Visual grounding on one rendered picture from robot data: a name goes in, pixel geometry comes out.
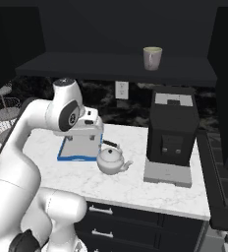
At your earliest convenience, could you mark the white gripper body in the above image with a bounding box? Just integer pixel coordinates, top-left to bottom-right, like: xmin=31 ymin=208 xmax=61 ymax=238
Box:
xmin=52 ymin=122 xmax=105 ymax=142

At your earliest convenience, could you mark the dark open wall cabinet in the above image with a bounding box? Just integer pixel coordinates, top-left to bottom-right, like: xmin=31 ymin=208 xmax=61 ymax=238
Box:
xmin=15 ymin=0 xmax=218 ymax=89

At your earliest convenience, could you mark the beige mug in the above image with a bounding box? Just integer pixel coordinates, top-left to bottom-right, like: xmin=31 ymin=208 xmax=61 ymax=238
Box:
xmin=142 ymin=46 xmax=163 ymax=72

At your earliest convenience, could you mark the white wall outlet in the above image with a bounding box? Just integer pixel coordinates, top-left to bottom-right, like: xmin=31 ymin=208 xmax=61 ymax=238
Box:
xmin=114 ymin=80 xmax=130 ymax=100

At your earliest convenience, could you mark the blue-rimmed grey tray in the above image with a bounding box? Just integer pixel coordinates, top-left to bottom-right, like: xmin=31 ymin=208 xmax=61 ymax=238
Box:
xmin=56 ymin=132 xmax=104 ymax=162

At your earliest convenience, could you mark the black stove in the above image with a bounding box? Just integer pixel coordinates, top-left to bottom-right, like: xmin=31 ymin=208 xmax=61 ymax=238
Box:
xmin=196 ymin=128 xmax=228 ymax=252

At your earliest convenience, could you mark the white kettle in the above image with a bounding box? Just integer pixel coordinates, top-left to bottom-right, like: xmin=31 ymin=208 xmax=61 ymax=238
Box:
xmin=95 ymin=139 xmax=135 ymax=176

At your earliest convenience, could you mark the black coffee machine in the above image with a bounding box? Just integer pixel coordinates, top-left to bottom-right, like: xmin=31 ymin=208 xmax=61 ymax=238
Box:
xmin=142 ymin=86 xmax=200 ymax=189

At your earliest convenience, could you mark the beige pot with utensils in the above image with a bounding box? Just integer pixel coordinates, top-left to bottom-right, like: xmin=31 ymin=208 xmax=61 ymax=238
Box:
xmin=0 ymin=82 xmax=23 ymax=127

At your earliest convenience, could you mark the dark drawer front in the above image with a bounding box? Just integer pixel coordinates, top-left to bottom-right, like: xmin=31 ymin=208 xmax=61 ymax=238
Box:
xmin=85 ymin=200 xmax=163 ymax=228
xmin=74 ymin=221 xmax=163 ymax=252

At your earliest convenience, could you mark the dark base cabinet panel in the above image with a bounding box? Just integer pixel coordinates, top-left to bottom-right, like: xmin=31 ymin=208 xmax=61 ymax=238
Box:
xmin=159 ymin=213 xmax=206 ymax=252

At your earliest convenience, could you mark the silver drawer handle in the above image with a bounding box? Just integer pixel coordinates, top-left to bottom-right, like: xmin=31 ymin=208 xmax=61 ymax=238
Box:
xmin=90 ymin=228 xmax=116 ymax=239
xmin=87 ymin=204 xmax=114 ymax=216

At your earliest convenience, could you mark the white wire basket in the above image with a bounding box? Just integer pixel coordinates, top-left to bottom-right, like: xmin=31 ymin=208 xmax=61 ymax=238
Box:
xmin=0 ymin=117 xmax=20 ymax=145

